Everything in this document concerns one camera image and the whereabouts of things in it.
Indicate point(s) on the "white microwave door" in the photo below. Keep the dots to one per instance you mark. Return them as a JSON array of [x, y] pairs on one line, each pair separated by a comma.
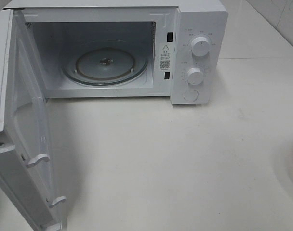
[[26, 158]]

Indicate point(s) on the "white microwave oven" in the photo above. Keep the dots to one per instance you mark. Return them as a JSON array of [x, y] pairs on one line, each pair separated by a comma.
[[165, 27]]

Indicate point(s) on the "glass microwave turntable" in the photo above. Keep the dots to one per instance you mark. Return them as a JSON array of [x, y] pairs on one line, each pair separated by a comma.
[[105, 63]]

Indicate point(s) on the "round white door button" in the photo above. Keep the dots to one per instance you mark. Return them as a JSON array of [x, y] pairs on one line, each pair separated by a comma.
[[191, 95]]

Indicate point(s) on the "white dial knob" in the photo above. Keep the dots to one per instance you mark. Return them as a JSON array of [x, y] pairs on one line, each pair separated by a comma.
[[200, 45], [195, 76]]

